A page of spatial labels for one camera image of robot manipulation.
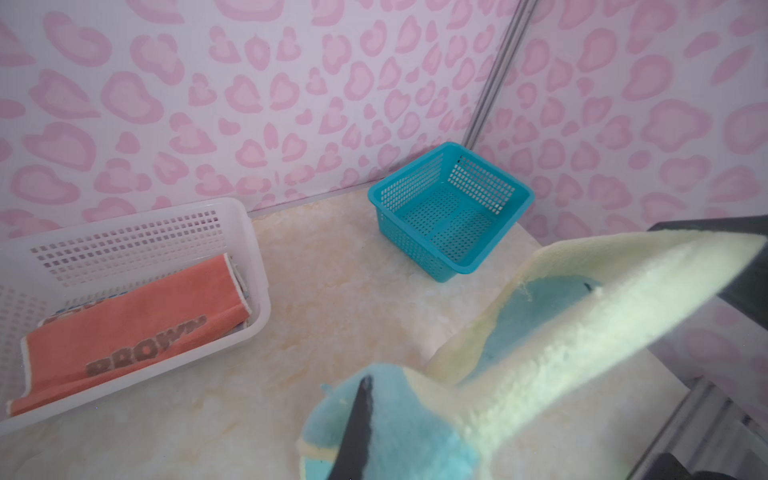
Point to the teal plastic basket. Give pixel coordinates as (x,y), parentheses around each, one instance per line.
(448,209)

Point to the white plastic basket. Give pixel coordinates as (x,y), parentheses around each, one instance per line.
(57,273)

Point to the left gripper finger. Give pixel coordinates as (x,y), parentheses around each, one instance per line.
(353,453)

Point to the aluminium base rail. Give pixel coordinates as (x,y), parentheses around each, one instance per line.
(708,436)

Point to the teal cat face towel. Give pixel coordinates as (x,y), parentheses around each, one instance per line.
(575,310)

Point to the right aluminium corner post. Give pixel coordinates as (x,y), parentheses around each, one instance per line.
(508,48)

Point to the red brown towel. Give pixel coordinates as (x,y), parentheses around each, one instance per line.
(120,335)

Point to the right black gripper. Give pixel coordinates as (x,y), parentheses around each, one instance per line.
(748,292)

